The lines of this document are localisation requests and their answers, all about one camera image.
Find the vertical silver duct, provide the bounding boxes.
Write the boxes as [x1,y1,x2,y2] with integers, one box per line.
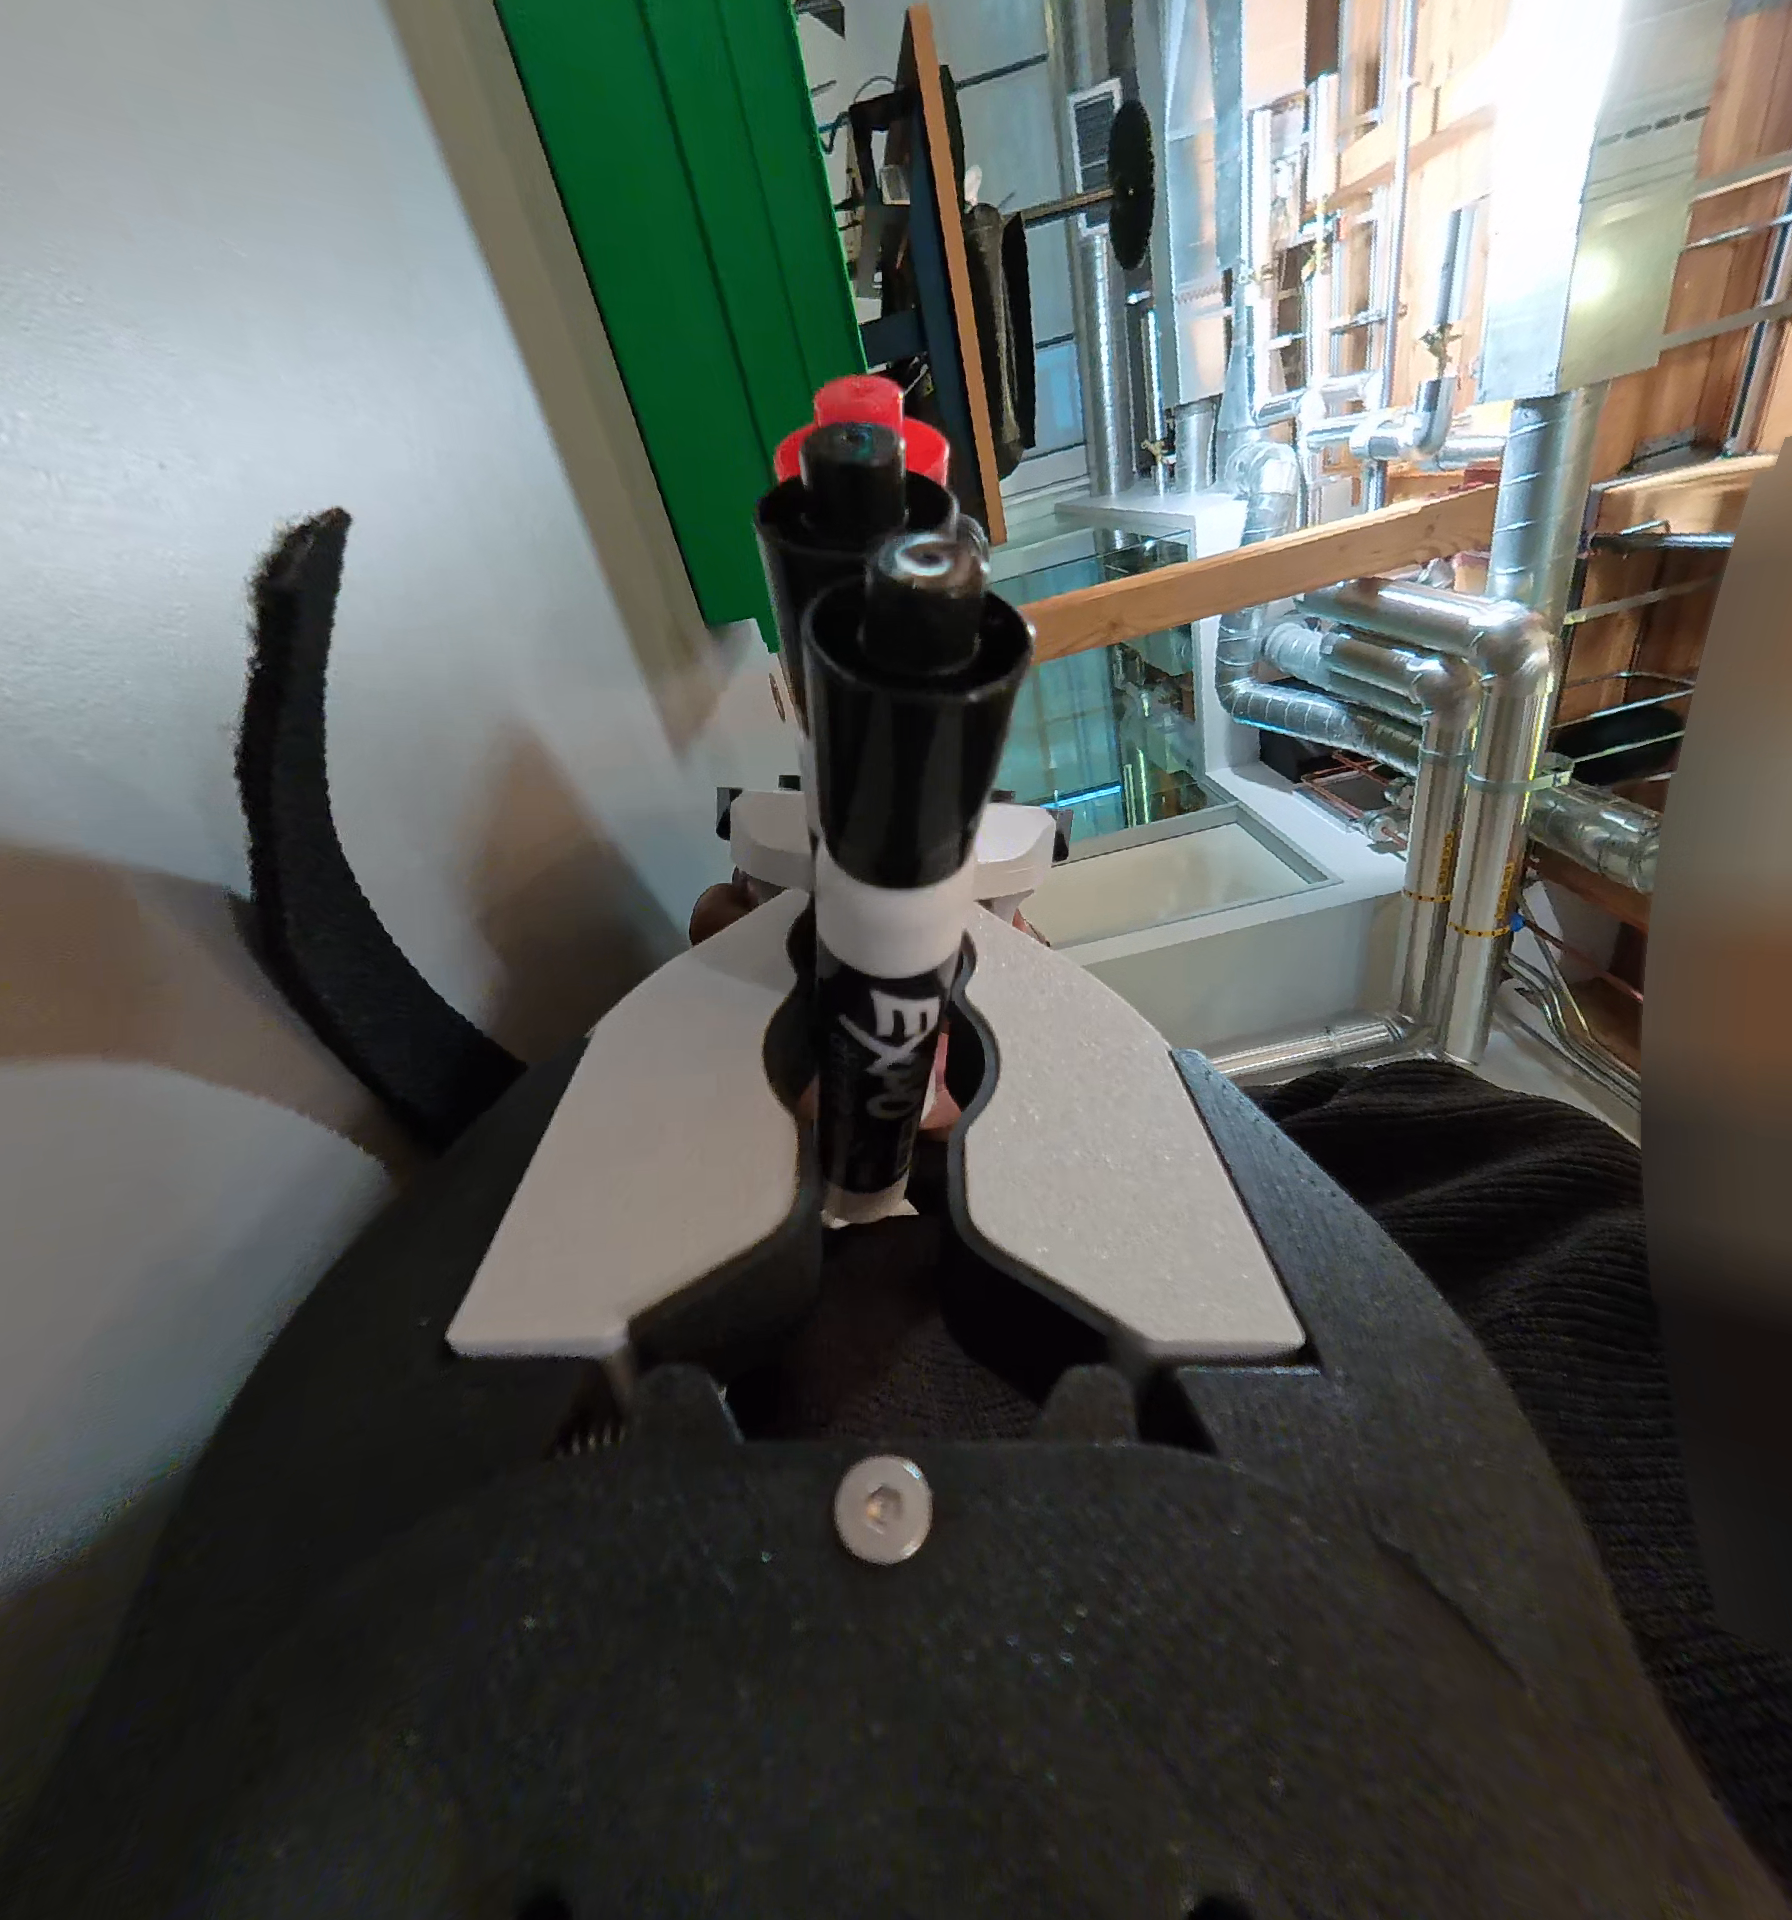
[1052,0,1137,498]

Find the red dry-erase marker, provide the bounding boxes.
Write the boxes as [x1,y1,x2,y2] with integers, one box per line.
[771,377,958,490]

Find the person's black sweater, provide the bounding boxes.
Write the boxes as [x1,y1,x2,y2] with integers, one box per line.
[731,1058,1792,1920]

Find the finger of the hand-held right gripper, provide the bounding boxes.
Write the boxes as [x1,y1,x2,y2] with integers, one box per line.
[729,787,824,889]
[969,801,1059,921]

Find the silver ducts bundle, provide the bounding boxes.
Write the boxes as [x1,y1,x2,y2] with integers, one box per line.
[1217,576,1481,783]

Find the wooden handrail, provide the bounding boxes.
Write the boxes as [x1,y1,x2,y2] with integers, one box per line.
[1015,483,1501,663]

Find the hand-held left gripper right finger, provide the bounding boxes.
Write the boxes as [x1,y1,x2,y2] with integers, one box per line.
[942,919,1311,1366]

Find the shiny steel pipe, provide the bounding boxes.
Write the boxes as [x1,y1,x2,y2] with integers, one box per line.
[1211,381,1610,1073]

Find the black dry-erase marker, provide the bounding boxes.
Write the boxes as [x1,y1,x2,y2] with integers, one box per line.
[753,424,990,856]
[802,533,1036,1229]

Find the black round fan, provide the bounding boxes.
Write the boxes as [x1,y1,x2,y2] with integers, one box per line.
[1108,98,1155,272]

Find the black hook-and-loop strap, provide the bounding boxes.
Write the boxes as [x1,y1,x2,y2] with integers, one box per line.
[235,508,526,1156]

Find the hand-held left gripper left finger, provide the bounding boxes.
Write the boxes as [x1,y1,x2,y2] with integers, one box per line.
[447,892,826,1364]

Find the green plastic bin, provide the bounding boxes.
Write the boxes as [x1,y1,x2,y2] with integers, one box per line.
[492,0,870,655]

